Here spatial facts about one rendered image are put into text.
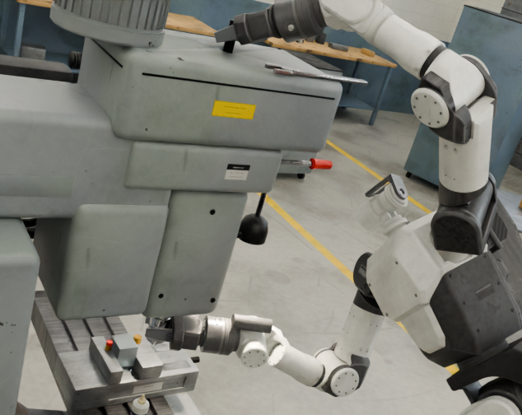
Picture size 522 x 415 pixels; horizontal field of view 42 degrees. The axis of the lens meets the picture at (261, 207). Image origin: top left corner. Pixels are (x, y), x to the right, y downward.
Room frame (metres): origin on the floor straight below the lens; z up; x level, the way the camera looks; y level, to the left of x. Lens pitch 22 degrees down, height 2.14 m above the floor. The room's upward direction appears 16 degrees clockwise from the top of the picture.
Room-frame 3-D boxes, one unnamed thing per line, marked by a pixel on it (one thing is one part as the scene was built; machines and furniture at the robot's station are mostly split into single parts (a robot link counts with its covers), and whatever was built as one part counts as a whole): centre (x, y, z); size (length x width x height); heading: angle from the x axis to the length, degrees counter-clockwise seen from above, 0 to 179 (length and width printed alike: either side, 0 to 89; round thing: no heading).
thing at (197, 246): (1.37, 0.16, 1.47); 0.21 x 0.19 x 0.32; 36
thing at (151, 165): (1.35, 0.19, 1.68); 0.34 x 0.24 x 0.10; 126
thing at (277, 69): (1.38, -0.04, 1.89); 0.24 x 0.04 x 0.01; 127
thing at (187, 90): (1.36, 0.16, 1.81); 0.47 x 0.26 x 0.16; 126
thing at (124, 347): (1.49, 0.24, 1.04); 0.06 x 0.05 x 0.06; 38
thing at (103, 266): (1.26, 0.31, 1.47); 0.24 x 0.19 x 0.26; 36
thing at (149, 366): (1.53, 0.20, 1.02); 0.15 x 0.06 x 0.04; 38
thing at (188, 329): (1.40, 0.06, 1.22); 0.13 x 0.12 x 0.10; 15
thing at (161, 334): (1.34, 0.14, 1.22); 0.06 x 0.02 x 0.03; 105
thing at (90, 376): (1.51, 0.22, 0.98); 0.35 x 0.15 x 0.11; 128
